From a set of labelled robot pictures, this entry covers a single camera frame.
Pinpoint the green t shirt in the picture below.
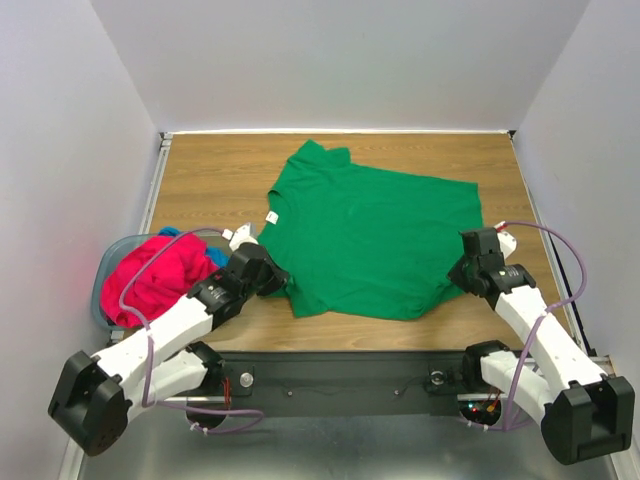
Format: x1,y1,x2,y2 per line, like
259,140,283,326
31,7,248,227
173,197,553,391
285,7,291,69
258,140,483,320

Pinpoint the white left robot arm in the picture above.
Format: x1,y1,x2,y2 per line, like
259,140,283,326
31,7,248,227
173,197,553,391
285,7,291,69
48,243,289,456

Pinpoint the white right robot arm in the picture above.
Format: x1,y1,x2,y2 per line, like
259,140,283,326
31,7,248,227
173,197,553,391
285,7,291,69
448,222,635,465

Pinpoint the blue t shirt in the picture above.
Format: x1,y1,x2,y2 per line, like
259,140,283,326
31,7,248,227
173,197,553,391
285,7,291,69
158,226,229,267

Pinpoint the pink t shirt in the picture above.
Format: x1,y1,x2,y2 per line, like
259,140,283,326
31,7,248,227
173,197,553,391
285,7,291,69
100,233,222,329

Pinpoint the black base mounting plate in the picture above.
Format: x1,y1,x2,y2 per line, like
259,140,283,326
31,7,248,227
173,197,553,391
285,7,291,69
222,350,497,418

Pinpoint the grey plastic bin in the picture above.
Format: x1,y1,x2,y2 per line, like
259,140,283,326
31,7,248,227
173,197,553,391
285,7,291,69
90,234,150,332

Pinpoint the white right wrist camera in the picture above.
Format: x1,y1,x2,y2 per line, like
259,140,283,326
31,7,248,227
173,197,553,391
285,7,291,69
494,221,517,259

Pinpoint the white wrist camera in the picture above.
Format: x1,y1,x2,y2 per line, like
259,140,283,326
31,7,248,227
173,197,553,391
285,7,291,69
494,221,517,259
221,222,258,252

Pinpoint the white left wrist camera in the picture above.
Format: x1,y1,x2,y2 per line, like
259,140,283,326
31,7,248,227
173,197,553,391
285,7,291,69
221,222,258,252

